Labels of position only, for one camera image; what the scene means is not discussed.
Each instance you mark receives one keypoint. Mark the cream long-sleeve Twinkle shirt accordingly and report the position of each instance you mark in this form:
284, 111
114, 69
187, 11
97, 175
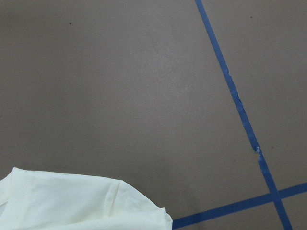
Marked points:
39, 200

